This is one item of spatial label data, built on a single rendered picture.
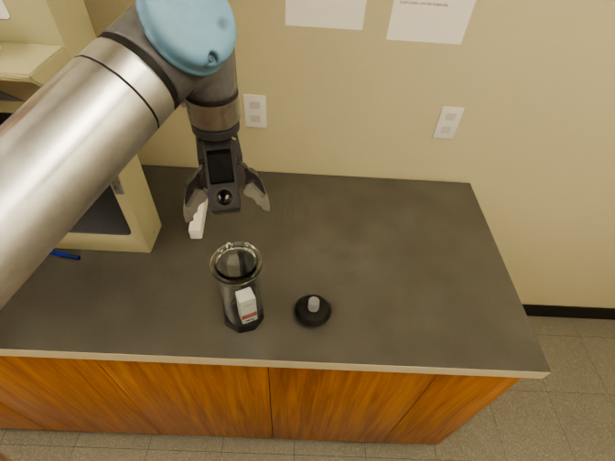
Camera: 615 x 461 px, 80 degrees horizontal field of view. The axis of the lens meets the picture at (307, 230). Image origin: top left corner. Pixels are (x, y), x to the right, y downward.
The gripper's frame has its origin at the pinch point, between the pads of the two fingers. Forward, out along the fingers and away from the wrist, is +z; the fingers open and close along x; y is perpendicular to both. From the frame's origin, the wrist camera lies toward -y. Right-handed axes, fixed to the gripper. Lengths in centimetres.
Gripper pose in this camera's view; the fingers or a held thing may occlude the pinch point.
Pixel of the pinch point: (229, 219)
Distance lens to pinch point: 70.1
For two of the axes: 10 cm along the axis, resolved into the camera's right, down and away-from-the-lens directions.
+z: -0.7, 6.5, 7.6
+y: -2.5, -7.5, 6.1
